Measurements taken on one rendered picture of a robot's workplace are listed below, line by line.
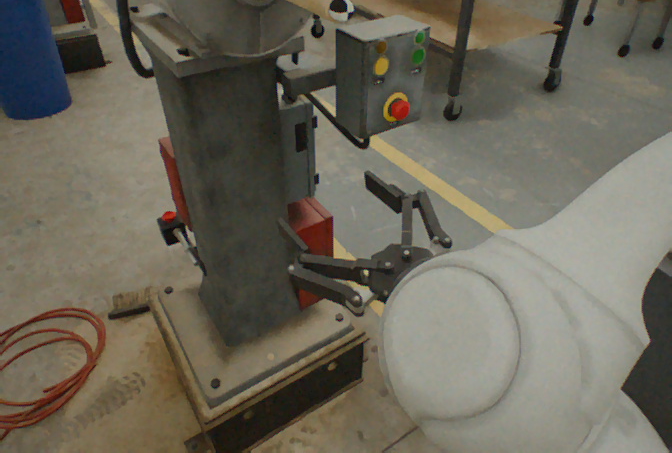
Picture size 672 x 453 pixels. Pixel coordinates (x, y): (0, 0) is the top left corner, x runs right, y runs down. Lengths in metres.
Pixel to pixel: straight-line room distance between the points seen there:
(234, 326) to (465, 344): 1.15
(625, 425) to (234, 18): 0.66
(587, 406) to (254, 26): 0.66
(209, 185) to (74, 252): 1.35
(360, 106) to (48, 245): 1.77
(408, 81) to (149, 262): 1.48
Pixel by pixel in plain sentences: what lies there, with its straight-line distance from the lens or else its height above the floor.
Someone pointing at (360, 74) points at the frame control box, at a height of 1.06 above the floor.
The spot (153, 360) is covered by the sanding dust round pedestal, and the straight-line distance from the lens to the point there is 1.79.
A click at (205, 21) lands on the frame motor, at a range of 0.76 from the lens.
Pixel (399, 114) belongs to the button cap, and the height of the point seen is 0.97.
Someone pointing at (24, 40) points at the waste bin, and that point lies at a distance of 3.40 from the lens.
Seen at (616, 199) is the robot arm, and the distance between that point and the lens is 0.32.
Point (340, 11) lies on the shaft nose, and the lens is 0.57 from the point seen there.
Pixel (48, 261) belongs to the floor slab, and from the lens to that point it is 2.34.
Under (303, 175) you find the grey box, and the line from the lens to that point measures 1.20.
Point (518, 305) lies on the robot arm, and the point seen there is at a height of 1.23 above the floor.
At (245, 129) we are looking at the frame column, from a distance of 1.02.
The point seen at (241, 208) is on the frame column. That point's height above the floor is 0.73.
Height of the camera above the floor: 1.40
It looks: 37 degrees down
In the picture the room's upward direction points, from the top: straight up
